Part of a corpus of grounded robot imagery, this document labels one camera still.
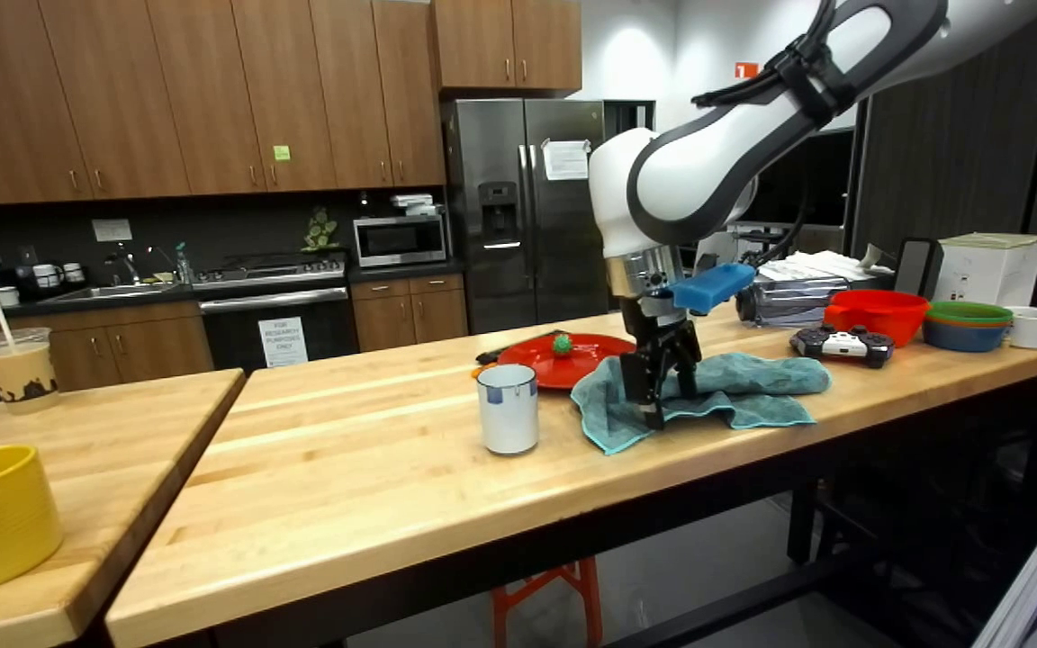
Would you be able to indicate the stainless steel refrigerator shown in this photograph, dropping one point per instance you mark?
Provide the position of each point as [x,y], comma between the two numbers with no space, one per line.
[529,240]

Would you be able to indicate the blue bowl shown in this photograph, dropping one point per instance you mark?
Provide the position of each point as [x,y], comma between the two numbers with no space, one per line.
[966,334]

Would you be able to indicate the white bowl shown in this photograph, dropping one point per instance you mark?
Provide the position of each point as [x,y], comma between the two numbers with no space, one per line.
[1036,328]

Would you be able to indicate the white cup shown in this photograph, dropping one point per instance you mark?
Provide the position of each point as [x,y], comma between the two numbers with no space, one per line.
[510,416]

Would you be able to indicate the drink cup with straw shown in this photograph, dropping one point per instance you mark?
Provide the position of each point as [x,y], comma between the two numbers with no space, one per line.
[15,364]

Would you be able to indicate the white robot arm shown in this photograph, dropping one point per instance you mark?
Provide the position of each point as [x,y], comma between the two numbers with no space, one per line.
[711,168]

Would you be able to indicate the silver microwave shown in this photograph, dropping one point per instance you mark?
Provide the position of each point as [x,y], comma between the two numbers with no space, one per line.
[397,240]

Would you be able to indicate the white box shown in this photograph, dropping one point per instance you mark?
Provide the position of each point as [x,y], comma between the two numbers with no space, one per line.
[988,268]

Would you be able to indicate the white wall plate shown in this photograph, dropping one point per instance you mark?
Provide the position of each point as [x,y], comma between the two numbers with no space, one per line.
[112,232]

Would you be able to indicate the blue wrist camera box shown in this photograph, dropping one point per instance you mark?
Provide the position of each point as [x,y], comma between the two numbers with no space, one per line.
[716,289]

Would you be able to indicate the small green plant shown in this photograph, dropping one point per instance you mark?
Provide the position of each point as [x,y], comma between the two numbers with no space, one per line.
[322,232]

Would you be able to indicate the blue microfiber cloth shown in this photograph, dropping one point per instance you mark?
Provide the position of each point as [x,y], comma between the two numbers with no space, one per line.
[771,382]

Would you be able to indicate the black oven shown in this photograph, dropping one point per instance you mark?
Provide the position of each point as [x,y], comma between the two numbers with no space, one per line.
[233,328]

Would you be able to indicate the black monitor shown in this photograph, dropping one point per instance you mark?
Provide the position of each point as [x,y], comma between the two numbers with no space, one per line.
[818,182]

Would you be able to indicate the green sticker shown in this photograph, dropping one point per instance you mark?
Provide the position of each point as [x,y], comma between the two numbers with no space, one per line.
[281,152]

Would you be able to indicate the brown cabinets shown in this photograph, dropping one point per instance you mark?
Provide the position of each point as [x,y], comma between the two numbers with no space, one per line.
[180,85]
[412,310]

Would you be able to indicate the brown lower cabinets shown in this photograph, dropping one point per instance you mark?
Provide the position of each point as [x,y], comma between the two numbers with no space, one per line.
[412,310]

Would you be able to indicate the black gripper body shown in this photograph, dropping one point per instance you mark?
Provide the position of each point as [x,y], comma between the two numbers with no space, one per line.
[658,320]

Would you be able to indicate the white paper on oven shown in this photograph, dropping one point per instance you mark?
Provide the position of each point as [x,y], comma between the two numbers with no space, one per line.
[281,340]

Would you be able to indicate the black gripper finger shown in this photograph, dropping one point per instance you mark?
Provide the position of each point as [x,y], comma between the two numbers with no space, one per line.
[640,382]
[685,364]

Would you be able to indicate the orange exit sign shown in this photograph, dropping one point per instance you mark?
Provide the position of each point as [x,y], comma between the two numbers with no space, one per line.
[746,70]

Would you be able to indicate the white paper on refrigerator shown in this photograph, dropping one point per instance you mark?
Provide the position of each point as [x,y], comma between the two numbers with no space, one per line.
[568,158]

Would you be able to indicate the game controller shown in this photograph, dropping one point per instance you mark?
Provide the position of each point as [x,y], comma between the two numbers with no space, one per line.
[843,346]

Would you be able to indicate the green bowl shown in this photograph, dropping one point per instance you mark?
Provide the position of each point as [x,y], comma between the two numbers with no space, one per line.
[970,310]

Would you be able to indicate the sink faucet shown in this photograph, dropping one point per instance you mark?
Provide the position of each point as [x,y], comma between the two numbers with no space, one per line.
[123,265]

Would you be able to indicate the red plate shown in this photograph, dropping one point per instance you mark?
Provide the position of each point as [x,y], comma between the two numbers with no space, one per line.
[577,361]

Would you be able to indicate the brown upper cabinets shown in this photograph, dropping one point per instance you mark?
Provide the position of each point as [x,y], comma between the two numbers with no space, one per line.
[180,85]

